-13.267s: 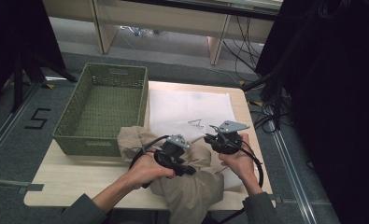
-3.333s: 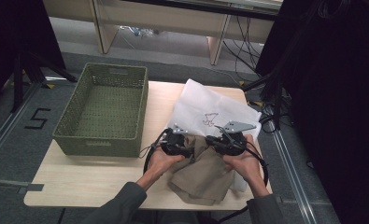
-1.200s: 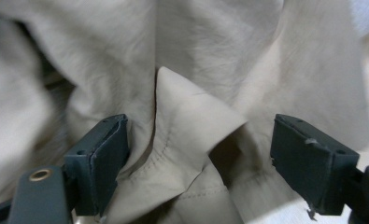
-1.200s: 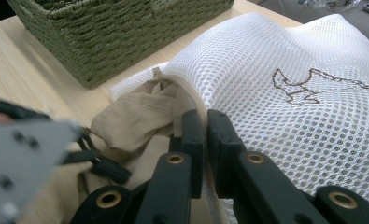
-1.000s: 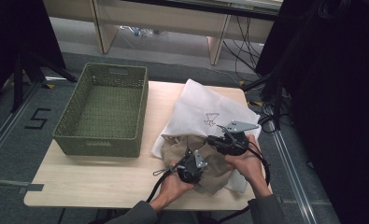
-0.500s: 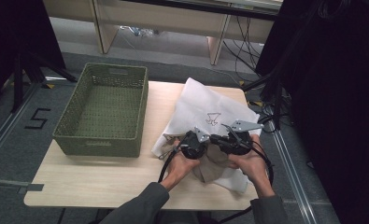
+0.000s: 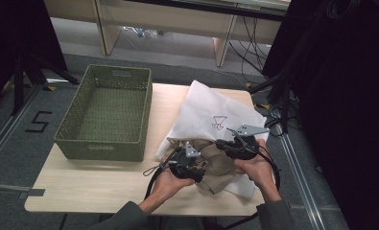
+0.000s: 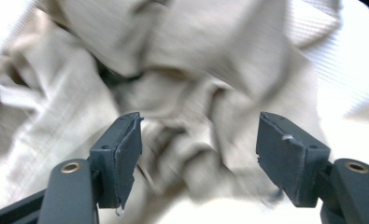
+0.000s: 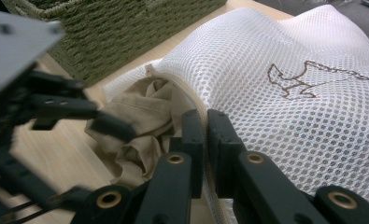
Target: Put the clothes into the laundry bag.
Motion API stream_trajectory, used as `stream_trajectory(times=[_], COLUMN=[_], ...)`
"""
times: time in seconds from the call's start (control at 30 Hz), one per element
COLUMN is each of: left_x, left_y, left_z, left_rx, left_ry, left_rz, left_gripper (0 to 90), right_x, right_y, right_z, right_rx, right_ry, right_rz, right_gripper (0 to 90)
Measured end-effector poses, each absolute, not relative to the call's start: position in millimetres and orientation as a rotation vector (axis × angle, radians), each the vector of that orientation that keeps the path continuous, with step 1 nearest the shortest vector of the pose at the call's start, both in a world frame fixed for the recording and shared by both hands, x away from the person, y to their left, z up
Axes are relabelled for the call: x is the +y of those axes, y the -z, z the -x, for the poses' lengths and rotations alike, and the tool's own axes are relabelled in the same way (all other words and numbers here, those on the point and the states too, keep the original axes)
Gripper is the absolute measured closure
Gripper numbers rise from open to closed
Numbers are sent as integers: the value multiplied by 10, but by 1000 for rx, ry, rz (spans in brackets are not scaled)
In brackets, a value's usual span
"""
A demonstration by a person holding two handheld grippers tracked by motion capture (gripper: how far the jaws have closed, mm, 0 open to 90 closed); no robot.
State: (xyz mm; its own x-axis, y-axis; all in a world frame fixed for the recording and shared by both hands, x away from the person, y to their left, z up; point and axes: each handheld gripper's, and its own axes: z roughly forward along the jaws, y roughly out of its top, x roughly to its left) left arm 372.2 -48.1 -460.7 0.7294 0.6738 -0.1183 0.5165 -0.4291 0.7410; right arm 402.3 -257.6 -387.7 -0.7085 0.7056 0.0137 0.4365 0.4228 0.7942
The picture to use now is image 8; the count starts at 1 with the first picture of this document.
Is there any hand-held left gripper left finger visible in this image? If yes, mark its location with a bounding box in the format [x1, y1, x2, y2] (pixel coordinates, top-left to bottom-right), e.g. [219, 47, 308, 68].
[89, 111, 144, 217]

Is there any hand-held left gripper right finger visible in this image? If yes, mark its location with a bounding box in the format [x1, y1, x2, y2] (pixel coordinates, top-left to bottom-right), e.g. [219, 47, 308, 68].
[256, 111, 332, 209]

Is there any beige garment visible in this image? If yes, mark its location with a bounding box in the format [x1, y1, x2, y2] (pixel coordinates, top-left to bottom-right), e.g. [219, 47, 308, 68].
[0, 0, 342, 224]

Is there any white printed cloth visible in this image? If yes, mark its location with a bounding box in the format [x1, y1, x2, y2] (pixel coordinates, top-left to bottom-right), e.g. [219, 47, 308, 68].
[0, 0, 369, 224]

